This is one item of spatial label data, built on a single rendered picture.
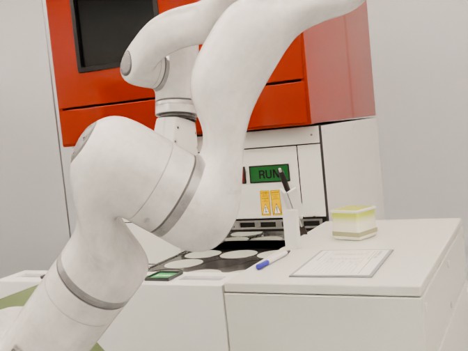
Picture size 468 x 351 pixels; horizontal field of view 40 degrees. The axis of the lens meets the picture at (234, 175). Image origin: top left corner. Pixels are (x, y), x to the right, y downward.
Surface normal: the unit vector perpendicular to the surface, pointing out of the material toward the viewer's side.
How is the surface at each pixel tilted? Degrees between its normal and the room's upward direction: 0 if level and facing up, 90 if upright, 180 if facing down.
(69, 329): 114
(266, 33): 98
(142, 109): 90
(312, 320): 90
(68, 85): 90
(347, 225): 90
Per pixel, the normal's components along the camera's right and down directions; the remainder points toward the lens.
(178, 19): -0.12, -0.44
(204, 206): 0.29, -0.01
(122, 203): -0.02, 0.62
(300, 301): -0.42, 0.11
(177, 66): 0.57, -0.14
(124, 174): 0.18, 0.18
